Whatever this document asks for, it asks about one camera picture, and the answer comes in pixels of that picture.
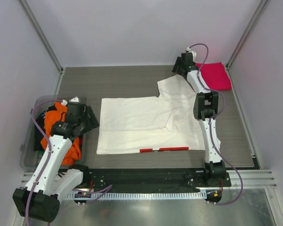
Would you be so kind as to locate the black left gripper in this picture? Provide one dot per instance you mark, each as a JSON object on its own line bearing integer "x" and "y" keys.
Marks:
{"x": 92, "y": 122}

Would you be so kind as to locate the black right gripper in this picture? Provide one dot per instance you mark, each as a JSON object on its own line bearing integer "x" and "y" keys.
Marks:
{"x": 177, "y": 63}

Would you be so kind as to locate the white t-shirt with red print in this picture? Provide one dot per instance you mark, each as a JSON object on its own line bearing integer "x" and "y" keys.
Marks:
{"x": 129, "y": 125}

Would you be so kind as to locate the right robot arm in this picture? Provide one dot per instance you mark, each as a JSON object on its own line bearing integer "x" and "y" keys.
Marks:
{"x": 205, "y": 111}

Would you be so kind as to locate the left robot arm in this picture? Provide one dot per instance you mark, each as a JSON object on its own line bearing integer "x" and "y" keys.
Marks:
{"x": 42, "y": 195}

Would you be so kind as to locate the orange t-shirt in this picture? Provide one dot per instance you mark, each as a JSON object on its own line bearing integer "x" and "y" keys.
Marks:
{"x": 57, "y": 113}

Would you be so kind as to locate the folded magenta t-shirt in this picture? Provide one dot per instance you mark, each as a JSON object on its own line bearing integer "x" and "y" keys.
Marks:
{"x": 215, "y": 77}

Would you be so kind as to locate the clear plastic bin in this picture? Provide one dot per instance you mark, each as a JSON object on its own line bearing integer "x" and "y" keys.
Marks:
{"x": 32, "y": 150}

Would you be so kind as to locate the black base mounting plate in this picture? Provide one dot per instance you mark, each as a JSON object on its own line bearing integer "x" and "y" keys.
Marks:
{"x": 151, "y": 181}

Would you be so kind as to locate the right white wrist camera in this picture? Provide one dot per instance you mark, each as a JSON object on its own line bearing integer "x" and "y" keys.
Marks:
{"x": 194, "y": 54}

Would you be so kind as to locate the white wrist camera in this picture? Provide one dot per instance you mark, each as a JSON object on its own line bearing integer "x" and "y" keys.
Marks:
{"x": 194, "y": 54}
{"x": 72, "y": 100}

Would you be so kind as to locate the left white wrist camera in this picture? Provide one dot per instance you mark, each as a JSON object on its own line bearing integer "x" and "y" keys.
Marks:
{"x": 72, "y": 100}

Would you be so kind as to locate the left aluminium frame post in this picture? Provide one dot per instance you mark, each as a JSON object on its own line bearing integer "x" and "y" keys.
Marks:
{"x": 36, "y": 26}

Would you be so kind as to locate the aluminium frame post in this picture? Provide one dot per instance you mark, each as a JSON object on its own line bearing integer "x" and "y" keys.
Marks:
{"x": 36, "y": 26}
{"x": 248, "y": 30}

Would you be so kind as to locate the right aluminium frame post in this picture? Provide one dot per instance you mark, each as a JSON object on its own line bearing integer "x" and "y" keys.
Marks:
{"x": 248, "y": 30}

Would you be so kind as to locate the white slotted cable duct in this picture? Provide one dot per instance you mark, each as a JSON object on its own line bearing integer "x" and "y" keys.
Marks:
{"x": 133, "y": 197}

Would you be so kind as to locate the aluminium front rail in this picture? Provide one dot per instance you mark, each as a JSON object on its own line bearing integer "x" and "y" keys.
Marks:
{"x": 250, "y": 179}

